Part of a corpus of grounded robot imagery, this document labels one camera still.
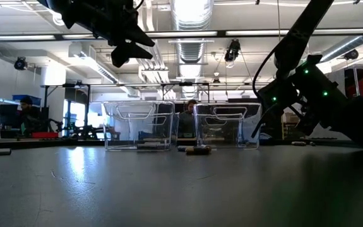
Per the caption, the person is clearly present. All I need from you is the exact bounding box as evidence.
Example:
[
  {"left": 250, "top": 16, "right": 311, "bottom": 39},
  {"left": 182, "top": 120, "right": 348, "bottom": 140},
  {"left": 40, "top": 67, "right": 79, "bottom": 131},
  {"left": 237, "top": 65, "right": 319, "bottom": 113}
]
[
  {"left": 18, "top": 96, "right": 49, "bottom": 137},
  {"left": 177, "top": 99, "right": 198, "bottom": 139}
]

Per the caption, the black table edge rail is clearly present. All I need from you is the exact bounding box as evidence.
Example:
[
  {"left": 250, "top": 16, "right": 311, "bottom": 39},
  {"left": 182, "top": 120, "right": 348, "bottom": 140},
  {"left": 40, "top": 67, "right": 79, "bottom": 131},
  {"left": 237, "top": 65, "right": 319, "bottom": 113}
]
[{"left": 0, "top": 138, "right": 363, "bottom": 149}]

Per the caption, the red tray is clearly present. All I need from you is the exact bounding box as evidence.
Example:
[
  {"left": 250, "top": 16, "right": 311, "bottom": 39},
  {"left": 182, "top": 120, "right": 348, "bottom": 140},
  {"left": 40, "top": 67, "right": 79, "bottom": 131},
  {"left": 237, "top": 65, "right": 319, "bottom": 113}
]
[{"left": 32, "top": 131, "right": 59, "bottom": 139}]

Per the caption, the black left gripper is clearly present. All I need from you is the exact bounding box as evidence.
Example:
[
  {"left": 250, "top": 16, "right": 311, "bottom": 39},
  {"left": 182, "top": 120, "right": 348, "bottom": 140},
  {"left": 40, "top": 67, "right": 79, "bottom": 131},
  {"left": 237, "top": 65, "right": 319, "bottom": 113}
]
[{"left": 37, "top": 0, "right": 156, "bottom": 69}]

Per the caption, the black overhead frame beam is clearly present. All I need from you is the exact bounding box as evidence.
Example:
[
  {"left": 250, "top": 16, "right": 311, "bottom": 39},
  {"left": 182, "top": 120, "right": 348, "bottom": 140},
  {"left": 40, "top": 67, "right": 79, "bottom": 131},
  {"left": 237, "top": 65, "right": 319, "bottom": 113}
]
[{"left": 0, "top": 28, "right": 363, "bottom": 41}]

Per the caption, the silver ribbed ceiling duct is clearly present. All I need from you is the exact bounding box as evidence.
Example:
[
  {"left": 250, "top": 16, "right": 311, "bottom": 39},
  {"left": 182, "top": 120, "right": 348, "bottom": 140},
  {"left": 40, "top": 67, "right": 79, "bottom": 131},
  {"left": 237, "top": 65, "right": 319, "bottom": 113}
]
[{"left": 169, "top": 0, "right": 215, "bottom": 79}]

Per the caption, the white ceiling pipe bundle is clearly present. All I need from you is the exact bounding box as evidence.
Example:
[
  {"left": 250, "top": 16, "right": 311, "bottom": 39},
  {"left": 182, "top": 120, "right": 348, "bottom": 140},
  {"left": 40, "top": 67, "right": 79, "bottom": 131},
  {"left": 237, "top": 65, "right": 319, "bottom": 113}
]
[{"left": 133, "top": 0, "right": 169, "bottom": 79}]

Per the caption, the black background workstation frame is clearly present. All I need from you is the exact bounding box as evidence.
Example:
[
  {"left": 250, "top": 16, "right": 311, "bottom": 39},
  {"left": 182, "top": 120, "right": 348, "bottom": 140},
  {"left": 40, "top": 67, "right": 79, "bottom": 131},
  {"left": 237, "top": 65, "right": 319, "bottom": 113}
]
[{"left": 41, "top": 81, "right": 275, "bottom": 135}]

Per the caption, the white rectangular air duct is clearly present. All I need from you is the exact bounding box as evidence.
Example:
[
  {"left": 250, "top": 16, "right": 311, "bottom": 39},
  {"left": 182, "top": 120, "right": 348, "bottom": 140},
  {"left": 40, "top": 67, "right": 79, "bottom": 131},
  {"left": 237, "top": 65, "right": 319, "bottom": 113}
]
[{"left": 51, "top": 42, "right": 138, "bottom": 97}]

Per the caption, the metal rack post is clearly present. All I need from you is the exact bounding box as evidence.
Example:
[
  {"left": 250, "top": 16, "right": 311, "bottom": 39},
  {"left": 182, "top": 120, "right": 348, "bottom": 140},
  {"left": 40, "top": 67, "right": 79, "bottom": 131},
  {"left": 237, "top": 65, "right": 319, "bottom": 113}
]
[{"left": 352, "top": 66, "right": 359, "bottom": 95}]

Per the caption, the white background table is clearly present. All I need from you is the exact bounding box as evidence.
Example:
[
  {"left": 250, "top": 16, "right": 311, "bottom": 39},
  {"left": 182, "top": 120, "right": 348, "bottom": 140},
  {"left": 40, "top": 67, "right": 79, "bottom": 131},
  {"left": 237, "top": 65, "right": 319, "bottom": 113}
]
[{"left": 0, "top": 97, "right": 42, "bottom": 110}]

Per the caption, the clear plastic bin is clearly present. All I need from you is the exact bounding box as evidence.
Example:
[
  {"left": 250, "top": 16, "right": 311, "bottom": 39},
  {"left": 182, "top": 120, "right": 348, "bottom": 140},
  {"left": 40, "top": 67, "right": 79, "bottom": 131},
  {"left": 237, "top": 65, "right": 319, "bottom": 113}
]
[
  {"left": 193, "top": 102, "right": 263, "bottom": 149},
  {"left": 102, "top": 100, "right": 176, "bottom": 151}
]

